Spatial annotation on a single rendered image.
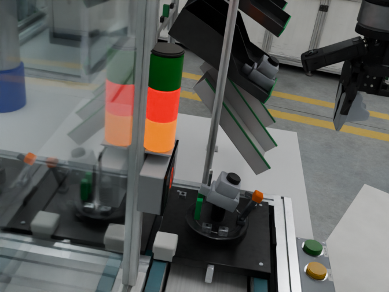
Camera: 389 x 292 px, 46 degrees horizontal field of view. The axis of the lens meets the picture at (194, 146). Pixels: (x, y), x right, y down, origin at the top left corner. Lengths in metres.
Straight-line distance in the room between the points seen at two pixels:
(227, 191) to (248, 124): 0.36
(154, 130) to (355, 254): 0.73
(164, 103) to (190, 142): 0.89
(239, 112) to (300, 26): 3.68
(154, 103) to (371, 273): 0.76
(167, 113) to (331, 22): 4.29
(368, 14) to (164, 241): 0.57
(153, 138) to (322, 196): 2.41
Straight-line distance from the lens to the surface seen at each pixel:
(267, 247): 1.01
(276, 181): 1.43
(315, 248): 1.04
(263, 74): 1.15
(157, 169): 0.70
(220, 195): 0.96
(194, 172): 1.39
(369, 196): 1.50
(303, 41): 4.94
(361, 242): 1.30
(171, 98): 0.66
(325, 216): 2.87
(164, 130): 0.68
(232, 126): 1.14
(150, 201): 0.71
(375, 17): 0.87
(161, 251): 0.94
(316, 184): 3.13
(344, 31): 4.92
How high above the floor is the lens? 1.62
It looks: 30 degrees down
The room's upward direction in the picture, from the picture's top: 8 degrees clockwise
